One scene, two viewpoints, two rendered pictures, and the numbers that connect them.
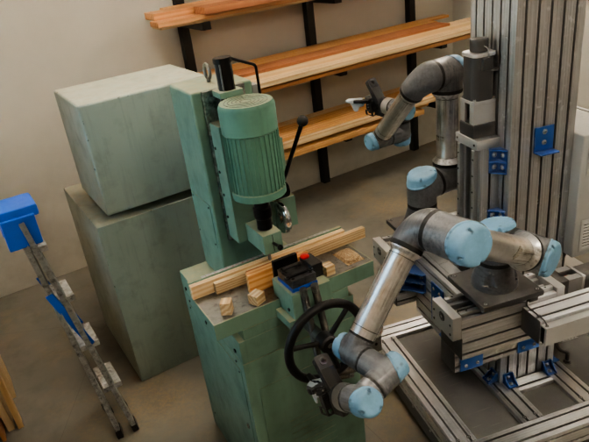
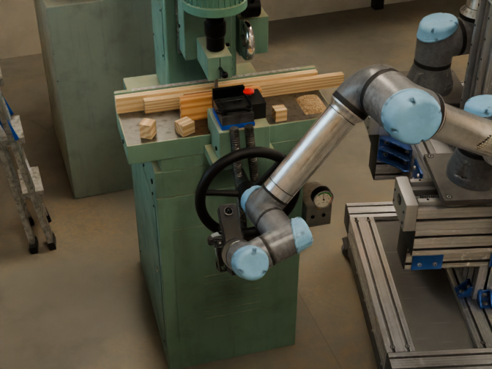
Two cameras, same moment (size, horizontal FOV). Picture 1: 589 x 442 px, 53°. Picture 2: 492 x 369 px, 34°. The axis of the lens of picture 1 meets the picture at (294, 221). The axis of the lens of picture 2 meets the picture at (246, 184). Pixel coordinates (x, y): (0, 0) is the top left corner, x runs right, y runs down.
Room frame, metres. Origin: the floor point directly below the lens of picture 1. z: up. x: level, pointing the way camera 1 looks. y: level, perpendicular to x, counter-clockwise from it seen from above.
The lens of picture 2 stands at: (-0.23, -0.35, 2.08)
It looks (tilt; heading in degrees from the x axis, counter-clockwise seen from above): 36 degrees down; 10
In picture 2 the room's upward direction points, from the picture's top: straight up
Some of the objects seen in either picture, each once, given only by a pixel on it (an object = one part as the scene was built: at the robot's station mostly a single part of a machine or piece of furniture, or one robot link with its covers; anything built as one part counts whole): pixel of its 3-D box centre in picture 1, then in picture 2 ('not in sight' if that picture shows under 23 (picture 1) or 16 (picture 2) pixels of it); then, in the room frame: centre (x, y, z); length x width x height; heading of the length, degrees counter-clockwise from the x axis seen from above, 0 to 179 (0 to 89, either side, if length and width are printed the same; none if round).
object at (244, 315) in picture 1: (291, 291); (230, 129); (1.69, 0.04, 0.87); 0.61 x 0.30 x 0.06; 116
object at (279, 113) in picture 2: (328, 268); (279, 113); (1.73, -0.09, 0.92); 0.03 x 0.03 x 0.03; 28
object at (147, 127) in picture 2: (226, 306); (147, 128); (1.57, 0.25, 0.92); 0.04 x 0.03 x 0.04; 173
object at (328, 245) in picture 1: (293, 258); (246, 91); (1.82, 0.02, 0.92); 0.60 x 0.02 x 0.04; 116
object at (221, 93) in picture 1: (225, 83); not in sight; (1.91, 0.16, 1.53); 0.08 x 0.08 x 0.17; 26
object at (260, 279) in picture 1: (279, 272); (220, 104); (1.71, 0.07, 0.94); 0.23 x 0.02 x 0.07; 116
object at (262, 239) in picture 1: (265, 237); (214, 59); (1.80, 0.11, 1.03); 0.14 x 0.07 x 0.09; 26
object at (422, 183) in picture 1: (422, 185); (438, 38); (2.15, -0.52, 0.98); 0.13 x 0.12 x 0.14; 118
